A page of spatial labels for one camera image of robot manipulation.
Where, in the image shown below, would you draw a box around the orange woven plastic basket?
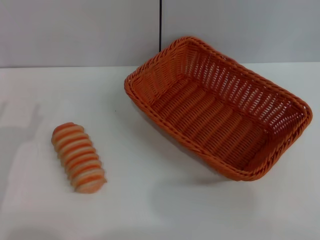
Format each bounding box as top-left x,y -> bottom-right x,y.
123,36 -> 313,183

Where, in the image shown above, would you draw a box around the striped orange toy bread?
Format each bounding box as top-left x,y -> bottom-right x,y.
51,121 -> 108,195

